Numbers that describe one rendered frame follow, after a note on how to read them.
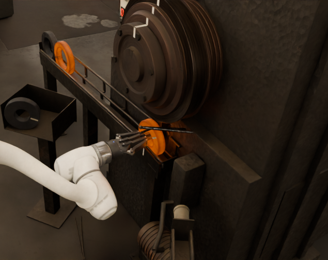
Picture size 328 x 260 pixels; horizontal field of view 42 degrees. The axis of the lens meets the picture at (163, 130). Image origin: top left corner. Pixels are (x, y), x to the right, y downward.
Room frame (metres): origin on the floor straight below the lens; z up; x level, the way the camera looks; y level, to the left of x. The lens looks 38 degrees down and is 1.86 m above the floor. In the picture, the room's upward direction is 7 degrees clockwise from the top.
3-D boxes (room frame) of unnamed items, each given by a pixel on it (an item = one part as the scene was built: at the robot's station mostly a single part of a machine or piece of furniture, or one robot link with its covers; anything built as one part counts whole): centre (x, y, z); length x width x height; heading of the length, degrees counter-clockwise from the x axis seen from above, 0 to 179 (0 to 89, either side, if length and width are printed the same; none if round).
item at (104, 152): (1.23, 0.23, 0.75); 0.09 x 0.06 x 0.09; 39
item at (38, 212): (1.57, 0.57, 0.36); 0.26 x 0.20 x 0.72; 73
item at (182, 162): (1.20, -0.11, 0.68); 0.11 x 0.08 x 0.24; 128
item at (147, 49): (1.31, 0.12, 1.11); 0.28 x 0.06 x 0.28; 38
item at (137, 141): (1.31, 0.11, 0.76); 0.11 x 0.01 x 0.04; 127
